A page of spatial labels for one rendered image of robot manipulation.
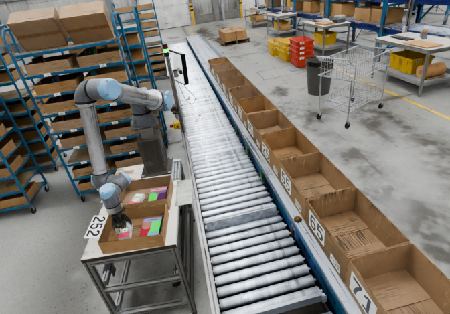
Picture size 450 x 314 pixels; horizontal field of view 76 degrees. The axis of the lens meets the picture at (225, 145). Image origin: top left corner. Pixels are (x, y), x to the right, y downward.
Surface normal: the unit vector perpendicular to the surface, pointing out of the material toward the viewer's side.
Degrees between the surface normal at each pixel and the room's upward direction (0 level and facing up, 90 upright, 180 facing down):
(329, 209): 89
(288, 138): 89
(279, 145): 89
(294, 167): 89
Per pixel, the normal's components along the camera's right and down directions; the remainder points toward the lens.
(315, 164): 0.18, 0.47
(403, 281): -0.13, -0.87
